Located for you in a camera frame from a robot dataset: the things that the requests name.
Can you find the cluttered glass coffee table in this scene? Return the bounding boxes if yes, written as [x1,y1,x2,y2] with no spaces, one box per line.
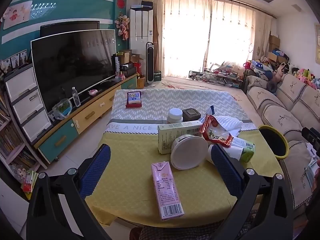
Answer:
[189,69,244,88]

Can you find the beige sofa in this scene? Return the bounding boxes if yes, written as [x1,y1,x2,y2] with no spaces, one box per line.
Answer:
[240,74,320,218]

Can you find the toys on floor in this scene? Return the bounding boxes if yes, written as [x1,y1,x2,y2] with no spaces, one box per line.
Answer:
[11,165,38,193]

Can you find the teal and yellow TV cabinet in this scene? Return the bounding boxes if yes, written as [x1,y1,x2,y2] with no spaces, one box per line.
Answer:
[34,74,139,164]

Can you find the red and blue packet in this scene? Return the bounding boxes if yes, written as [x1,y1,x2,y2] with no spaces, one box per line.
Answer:
[126,91,142,108]

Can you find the white towel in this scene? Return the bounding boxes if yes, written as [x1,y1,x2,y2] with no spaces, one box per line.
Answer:
[215,116,244,135]

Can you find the pile of plush toys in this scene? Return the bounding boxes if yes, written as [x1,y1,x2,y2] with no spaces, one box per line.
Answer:
[291,67,320,90]

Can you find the white refrigerator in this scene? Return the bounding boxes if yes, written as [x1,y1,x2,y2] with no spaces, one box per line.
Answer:
[129,6,153,55]

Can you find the stacked cardboard boxes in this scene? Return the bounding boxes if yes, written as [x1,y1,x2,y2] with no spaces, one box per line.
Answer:
[267,31,288,63]

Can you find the red snack packet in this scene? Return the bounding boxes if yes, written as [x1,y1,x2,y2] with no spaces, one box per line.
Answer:
[200,114,234,147]

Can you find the open cardboard boxes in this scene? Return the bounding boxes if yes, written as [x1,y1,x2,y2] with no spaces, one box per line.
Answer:
[120,50,144,67]

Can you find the small wall photos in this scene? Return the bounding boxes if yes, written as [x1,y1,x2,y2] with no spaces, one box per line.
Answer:
[1,49,28,70]

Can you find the cartoon wall poster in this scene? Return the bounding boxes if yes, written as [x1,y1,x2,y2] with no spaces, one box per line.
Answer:
[2,0,33,29]

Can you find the white plastic drawer unit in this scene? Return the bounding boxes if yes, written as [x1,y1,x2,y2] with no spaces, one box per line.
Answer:
[4,64,53,145]

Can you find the white paper cup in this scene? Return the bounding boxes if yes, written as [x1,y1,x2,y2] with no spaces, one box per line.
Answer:
[207,144,244,165]

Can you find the wall picture frame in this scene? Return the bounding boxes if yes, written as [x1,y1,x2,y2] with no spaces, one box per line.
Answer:
[314,24,320,63]

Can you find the white pill bottle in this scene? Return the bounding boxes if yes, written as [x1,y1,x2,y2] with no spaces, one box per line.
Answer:
[167,108,183,124]

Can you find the clear water bottle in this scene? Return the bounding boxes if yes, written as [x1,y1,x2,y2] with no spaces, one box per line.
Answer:
[72,87,81,107]

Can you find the green label cup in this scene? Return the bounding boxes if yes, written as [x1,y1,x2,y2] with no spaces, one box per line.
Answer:
[232,137,255,162]

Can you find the bookshelf with books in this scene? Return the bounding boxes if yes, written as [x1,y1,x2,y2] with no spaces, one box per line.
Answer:
[0,90,48,170]

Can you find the sheer beige curtains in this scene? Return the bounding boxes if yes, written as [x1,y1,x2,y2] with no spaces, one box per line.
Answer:
[152,0,272,79]

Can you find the light green carton box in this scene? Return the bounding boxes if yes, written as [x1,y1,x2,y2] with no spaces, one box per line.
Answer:
[157,120,203,155]

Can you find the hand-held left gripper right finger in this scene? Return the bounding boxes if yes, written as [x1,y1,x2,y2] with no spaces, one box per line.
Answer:
[211,144,294,240]

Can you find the pink milk carton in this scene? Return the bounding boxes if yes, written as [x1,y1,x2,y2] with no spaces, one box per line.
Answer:
[151,161,185,222]

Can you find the star print bag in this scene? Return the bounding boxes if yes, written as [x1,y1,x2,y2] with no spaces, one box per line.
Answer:
[251,60,267,74]

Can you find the white round bowl lid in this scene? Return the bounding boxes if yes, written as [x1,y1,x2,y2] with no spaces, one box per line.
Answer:
[170,134,209,170]

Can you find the large curved television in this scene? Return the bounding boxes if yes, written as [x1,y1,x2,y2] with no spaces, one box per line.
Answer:
[31,29,117,110]

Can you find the plastic bag with greens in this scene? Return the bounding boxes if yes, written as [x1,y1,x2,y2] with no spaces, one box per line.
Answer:
[52,98,73,120]

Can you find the black tower fan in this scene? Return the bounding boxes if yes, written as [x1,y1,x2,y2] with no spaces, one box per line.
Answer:
[146,42,155,84]

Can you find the yellow rimmed trash bin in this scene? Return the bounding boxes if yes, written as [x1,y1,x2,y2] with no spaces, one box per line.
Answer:
[257,124,289,158]

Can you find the dark square box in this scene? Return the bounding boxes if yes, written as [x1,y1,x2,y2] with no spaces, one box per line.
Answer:
[182,107,201,122]

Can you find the black device on air conditioner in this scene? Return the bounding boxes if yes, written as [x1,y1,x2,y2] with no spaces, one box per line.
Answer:
[131,0,153,9]

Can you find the hanging flower decoration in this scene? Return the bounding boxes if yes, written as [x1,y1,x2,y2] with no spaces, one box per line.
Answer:
[115,12,130,40]

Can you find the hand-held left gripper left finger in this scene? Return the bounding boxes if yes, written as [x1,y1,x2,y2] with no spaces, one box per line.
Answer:
[26,144,112,240]

